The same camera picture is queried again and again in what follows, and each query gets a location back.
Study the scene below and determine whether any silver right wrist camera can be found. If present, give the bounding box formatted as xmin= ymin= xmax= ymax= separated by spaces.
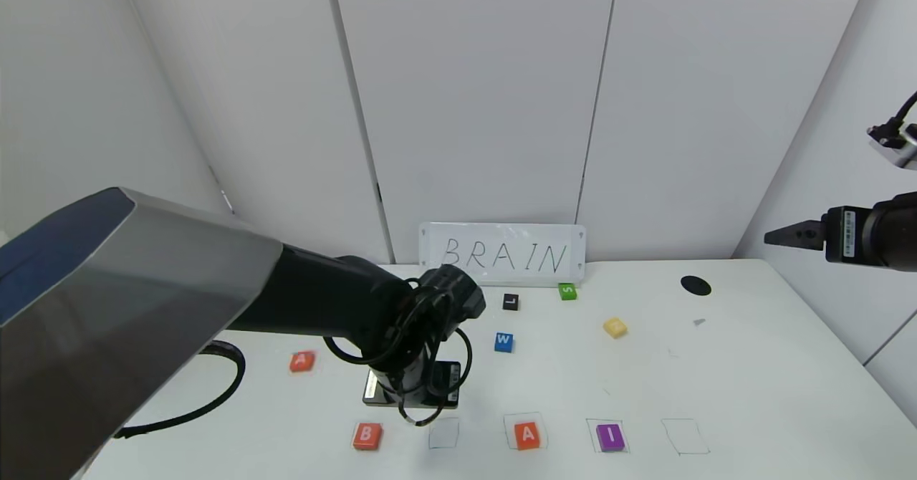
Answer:
xmin=867 ymin=123 xmax=917 ymax=171

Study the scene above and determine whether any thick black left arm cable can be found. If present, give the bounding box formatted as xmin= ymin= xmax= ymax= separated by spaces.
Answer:
xmin=113 ymin=340 xmax=247 ymax=440

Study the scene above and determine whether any white board reading BRAIN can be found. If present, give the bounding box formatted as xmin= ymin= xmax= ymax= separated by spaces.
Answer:
xmin=419 ymin=223 xmax=587 ymax=286

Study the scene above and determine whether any black left wrist cable bundle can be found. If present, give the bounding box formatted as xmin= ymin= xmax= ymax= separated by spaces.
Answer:
xmin=322 ymin=279 xmax=474 ymax=428

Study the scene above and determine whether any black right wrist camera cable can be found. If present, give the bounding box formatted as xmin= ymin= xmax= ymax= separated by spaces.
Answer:
xmin=887 ymin=90 xmax=917 ymax=134

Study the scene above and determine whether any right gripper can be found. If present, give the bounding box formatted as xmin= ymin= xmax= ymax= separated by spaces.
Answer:
xmin=764 ymin=191 xmax=917 ymax=272

